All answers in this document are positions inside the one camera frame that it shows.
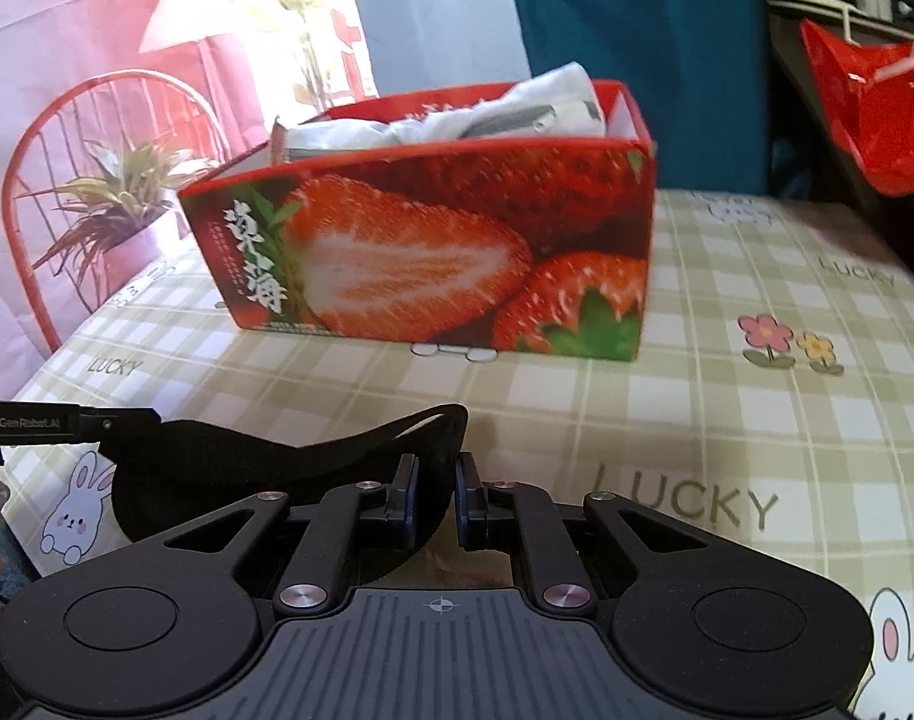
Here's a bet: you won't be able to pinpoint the white soft pack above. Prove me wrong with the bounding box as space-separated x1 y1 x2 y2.
494 62 609 142
287 116 458 163

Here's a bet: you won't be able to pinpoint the red strawberry print cardboard box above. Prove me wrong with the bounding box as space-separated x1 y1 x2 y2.
178 77 657 363

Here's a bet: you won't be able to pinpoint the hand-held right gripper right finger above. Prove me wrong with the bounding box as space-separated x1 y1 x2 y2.
455 452 730 610

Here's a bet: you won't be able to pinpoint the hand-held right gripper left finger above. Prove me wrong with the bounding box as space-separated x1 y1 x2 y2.
140 454 421 613

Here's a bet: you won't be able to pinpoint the red plastic bag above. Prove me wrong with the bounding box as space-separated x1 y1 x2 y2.
798 17 914 199

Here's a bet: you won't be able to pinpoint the black eye mask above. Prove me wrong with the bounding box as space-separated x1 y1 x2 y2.
104 403 470 542

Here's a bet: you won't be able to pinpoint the teal curtain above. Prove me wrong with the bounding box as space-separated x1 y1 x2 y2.
500 0 777 200

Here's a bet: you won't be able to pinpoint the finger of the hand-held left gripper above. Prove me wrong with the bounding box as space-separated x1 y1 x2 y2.
65 406 163 442

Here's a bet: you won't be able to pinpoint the blue denim pants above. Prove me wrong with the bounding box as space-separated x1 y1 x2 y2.
0 514 47 602

